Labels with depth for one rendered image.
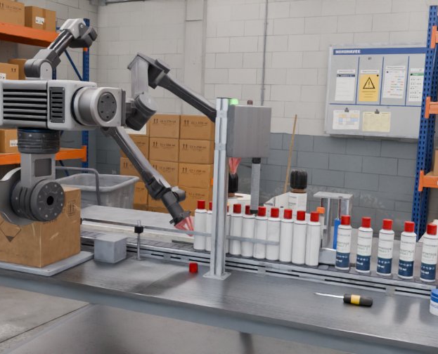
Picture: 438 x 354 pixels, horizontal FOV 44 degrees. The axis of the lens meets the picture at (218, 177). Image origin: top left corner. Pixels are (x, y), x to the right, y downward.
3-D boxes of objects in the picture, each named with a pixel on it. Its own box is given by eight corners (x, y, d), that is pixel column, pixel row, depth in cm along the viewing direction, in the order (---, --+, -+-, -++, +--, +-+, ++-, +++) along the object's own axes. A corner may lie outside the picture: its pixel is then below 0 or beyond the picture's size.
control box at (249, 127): (269, 156, 204) (272, 106, 202) (233, 157, 194) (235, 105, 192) (253, 154, 212) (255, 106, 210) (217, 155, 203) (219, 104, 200)
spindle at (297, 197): (306, 226, 272) (310, 169, 268) (302, 229, 264) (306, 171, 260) (289, 224, 275) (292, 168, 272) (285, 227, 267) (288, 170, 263)
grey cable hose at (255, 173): (259, 213, 203) (262, 157, 201) (256, 214, 200) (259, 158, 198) (250, 211, 205) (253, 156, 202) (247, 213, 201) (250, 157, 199)
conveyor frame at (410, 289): (436, 291, 196) (437, 278, 196) (436, 300, 186) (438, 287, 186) (60, 237, 255) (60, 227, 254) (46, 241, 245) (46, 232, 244)
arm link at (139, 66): (122, 62, 216) (137, 43, 211) (150, 81, 222) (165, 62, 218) (121, 123, 181) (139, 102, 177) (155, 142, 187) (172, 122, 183)
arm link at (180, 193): (146, 191, 228) (158, 178, 224) (160, 187, 238) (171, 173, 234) (164, 212, 225) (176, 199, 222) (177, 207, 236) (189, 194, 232)
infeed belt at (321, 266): (436, 289, 195) (437, 279, 195) (436, 296, 187) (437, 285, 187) (59, 235, 253) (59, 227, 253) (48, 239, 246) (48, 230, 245)
